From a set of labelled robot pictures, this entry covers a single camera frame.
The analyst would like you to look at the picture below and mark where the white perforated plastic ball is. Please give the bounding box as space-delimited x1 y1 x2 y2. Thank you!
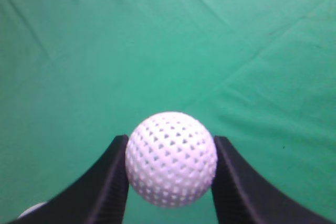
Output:
125 111 218 208

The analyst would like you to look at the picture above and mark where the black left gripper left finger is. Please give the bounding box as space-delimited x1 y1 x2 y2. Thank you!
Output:
12 135 129 223

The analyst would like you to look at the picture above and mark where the green table cloth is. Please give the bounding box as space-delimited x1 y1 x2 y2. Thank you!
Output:
1 0 335 223

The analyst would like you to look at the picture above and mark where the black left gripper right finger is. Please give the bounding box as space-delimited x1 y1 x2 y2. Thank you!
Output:
211 136 331 224

